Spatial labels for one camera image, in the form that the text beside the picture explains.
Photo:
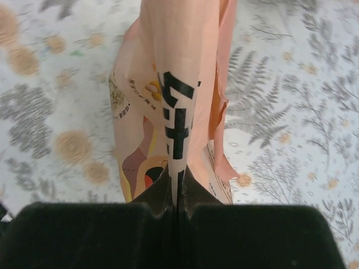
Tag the floral tablecloth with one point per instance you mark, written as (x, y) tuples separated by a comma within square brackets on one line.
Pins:
[(291, 129)]

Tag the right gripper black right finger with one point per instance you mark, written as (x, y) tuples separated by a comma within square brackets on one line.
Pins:
[(215, 235)]

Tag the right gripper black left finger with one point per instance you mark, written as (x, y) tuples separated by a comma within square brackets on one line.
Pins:
[(94, 235)]

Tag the pink cat litter bag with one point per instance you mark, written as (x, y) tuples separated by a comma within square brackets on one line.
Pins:
[(167, 90)]

